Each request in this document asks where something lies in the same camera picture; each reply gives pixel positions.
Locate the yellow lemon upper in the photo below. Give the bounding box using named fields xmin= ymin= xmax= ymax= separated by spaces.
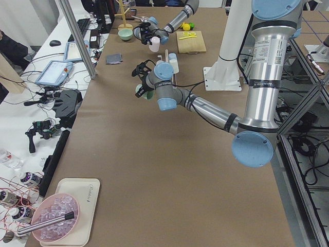
xmin=182 ymin=23 xmax=191 ymax=31

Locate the pink bowl of ice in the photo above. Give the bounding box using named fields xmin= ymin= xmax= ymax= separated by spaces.
xmin=31 ymin=193 xmax=80 ymax=243

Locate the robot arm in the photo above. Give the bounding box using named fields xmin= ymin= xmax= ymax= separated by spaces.
xmin=132 ymin=1 xmax=304 ymax=168
xmin=133 ymin=0 xmax=199 ymax=45

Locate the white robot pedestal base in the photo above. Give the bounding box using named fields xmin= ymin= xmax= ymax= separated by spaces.
xmin=204 ymin=0 xmax=252 ymax=91

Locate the pink plastic cup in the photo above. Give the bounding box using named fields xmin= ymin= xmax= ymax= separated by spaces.
xmin=149 ymin=37 xmax=161 ymax=52

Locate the grey folded cloth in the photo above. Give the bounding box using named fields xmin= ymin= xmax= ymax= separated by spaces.
xmin=106 ymin=53 xmax=123 ymax=65

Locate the yellow plastic knife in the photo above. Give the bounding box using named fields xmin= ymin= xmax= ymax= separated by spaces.
xmin=179 ymin=36 xmax=197 ymax=40

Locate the person in black jacket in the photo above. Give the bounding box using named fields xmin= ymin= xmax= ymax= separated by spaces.
xmin=1 ymin=30 xmax=30 ymax=70

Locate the metal scoop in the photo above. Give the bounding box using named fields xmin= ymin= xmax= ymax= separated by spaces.
xmin=132 ymin=15 xmax=149 ymax=22

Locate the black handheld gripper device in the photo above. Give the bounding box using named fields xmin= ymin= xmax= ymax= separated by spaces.
xmin=25 ymin=120 xmax=61 ymax=153

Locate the light green bowl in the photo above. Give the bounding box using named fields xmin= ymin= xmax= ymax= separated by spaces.
xmin=118 ymin=29 xmax=133 ymax=41

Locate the wooden mug tree stand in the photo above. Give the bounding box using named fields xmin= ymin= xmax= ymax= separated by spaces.
xmin=115 ymin=0 xmax=133 ymax=31

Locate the green plastic cup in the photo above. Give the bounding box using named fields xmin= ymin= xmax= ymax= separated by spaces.
xmin=136 ymin=84 xmax=155 ymax=100

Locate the teach pendant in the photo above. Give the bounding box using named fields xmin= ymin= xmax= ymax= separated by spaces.
xmin=35 ymin=60 xmax=74 ymax=86
xmin=64 ymin=41 xmax=82 ymax=62

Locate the metal rod tool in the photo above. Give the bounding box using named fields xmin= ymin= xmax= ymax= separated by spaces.
xmin=17 ymin=211 xmax=75 ymax=236

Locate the teach pendant near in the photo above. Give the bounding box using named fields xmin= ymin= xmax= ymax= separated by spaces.
xmin=35 ymin=60 xmax=74 ymax=86

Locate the cream plastic tray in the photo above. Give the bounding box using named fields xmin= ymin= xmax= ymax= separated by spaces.
xmin=40 ymin=178 xmax=100 ymax=246

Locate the black computer mouse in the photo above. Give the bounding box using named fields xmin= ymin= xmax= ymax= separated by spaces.
xmin=49 ymin=40 xmax=61 ymax=47

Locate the black keyboard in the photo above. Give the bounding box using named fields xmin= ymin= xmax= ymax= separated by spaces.
xmin=77 ymin=18 xmax=90 ymax=37

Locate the white plastic cup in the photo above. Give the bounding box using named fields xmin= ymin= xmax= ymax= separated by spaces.
xmin=169 ymin=59 xmax=179 ymax=74

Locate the green lime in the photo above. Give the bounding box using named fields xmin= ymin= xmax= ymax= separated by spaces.
xmin=189 ymin=23 xmax=195 ymax=30

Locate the white wire cup rack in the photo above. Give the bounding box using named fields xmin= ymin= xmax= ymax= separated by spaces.
xmin=156 ymin=49 xmax=176 ymax=85

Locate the black computer monitor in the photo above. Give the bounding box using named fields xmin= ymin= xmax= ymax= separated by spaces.
xmin=82 ymin=0 xmax=117 ymax=34

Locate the aluminium frame post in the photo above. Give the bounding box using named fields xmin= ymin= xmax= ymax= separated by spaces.
xmin=56 ymin=0 xmax=96 ymax=79

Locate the blue plastic cup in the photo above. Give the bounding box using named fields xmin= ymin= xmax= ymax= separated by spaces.
xmin=168 ymin=53 xmax=177 ymax=60

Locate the teach pendant far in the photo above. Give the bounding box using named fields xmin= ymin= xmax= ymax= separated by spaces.
xmin=64 ymin=41 xmax=82 ymax=62

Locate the bamboo cutting board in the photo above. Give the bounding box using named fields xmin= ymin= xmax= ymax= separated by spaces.
xmin=176 ymin=31 xmax=207 ymax=54

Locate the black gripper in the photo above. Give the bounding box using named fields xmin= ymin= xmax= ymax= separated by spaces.
xmin=138 ymin=22 xmax=152 ymax=45
xmin=132 ymin=60 xmax=155 ymax=97

